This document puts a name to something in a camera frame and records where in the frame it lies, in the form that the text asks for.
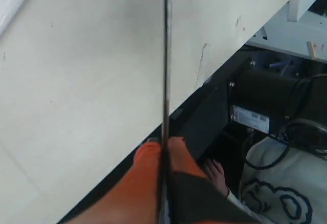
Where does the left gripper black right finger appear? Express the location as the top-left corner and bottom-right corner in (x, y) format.
(163, 136), (259, 224)

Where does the left gripper orange taped left finger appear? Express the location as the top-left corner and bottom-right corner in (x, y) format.
(68, 142), (161, 223)

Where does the thin metal skewer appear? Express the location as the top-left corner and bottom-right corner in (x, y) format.
(158, 0), (172, 223)

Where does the bare human foot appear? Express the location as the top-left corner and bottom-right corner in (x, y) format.
(203, 159), (229, 198)

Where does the white printed cloth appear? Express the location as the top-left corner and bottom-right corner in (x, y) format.
(227, 148), (326, 223)

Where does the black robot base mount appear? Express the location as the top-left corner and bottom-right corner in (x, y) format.
(170, 64), (326, 170)

